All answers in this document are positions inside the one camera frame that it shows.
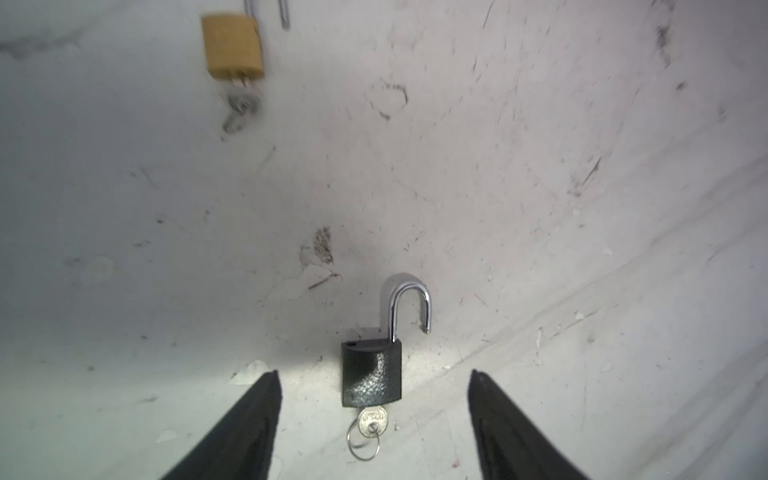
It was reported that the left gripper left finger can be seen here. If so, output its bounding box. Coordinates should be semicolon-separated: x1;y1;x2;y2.
165;371;282;480

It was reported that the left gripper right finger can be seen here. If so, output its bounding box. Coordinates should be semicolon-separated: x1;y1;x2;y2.
468;370;587;480

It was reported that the dark key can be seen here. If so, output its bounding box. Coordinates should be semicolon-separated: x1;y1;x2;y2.
345;406;389;462

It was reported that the dark grey padlock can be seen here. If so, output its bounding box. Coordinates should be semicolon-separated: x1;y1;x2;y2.
341;273;433;409

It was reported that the small silver key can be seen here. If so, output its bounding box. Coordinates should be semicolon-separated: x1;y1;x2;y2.
222;79;262;135

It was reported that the small brass padlock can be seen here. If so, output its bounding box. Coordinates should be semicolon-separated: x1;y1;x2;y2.
200;1;266;81

